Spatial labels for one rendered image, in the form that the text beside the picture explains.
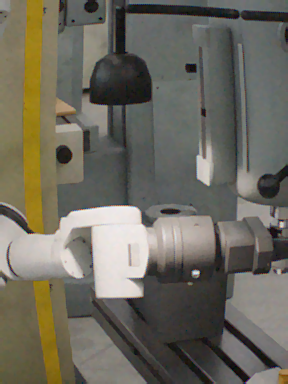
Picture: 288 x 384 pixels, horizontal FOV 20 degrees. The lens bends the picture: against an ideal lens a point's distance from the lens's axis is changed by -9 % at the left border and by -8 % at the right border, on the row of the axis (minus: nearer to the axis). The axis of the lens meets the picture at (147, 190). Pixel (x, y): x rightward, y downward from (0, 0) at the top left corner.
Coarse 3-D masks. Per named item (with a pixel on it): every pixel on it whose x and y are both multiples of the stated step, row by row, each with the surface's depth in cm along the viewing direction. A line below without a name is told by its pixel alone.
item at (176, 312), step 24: (144, 216) 159; (168, 216) 155; (144, 288) 155; (168, 288) 144; (192, 288) 145; (216, 288) 146; (144, 312) 157; (168, 312) 145; (192, 312) 146; (216, 312) 147; (168, 336) 146; (192, 336) 148
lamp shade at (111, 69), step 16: (96, 64) 97; (112, 64) 95; (128, 64) 95; (144, 64) 97; (96, 80) 96; (112, 80) 95; (128, 80) 95; (144, 80) 96; (96, 96) 96; (112, 96) 95; (128, 96) 95; (144, 96) 97
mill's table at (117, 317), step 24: (96, 312) 174; (120, 312) 162; (240, 312) 159; (120, 336) 160; (144, 336) 150; (216, 336) 149; (240, 336) 150; (264, 336) 147; (144, 360) 149; (168, 360) 140; (192, 360) 140; (216, 360) 139; (240, 360) 138; (264, 360) 141
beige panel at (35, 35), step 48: (48, 0) 265; (0, 48) 264; (48, 48) 271; (0, 96) 269; (48, 96) 276; (0, 144) 274; (48, 144) 280; (0, 192) 279; (48, 192) 285; (48, 288) 293; (0, 336) 292; (48, 336) 298
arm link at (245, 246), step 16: (192, 224) 112; (208, 224) 112; (224, 224) 116; (240, 224) 116; (256, 224) 116; (192, 240) 110; (208, 240) 111; (224, 240) 112; (240, 240) 111; (256, 240) 110; (192, 256) 110; (208, 256) 110; (224, 256) 112; (240, 256) 111; (256, 256) 110; (192, 272) 111; (208, 272) 111; (224, 272) 112; (240, 272) 112; (256, 272) 111
